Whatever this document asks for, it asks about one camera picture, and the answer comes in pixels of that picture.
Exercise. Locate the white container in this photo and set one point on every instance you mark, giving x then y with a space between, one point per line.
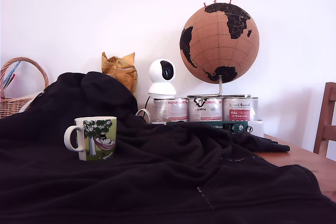
257 128

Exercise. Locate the dark green flat box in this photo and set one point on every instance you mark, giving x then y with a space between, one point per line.
199 125

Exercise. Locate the blue pen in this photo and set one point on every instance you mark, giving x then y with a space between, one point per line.
10 73

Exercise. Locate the wooden chair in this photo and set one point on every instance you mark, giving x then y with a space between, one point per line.
328 129

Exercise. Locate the crumpled brown paper bag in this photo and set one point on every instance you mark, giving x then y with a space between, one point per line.
123 73

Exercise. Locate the white round security camera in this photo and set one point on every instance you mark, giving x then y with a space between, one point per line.
157 87

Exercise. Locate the silver tin can red label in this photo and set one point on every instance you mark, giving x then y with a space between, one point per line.
170 110
240 108

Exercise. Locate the cork globe on metal stand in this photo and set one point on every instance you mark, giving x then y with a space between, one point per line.
218 48

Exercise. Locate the fleece blanket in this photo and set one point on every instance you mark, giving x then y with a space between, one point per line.
162 171

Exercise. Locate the white mug with green picture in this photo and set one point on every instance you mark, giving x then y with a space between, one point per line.
101 140

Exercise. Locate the silver tin can black logo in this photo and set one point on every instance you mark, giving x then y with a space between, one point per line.
205 110

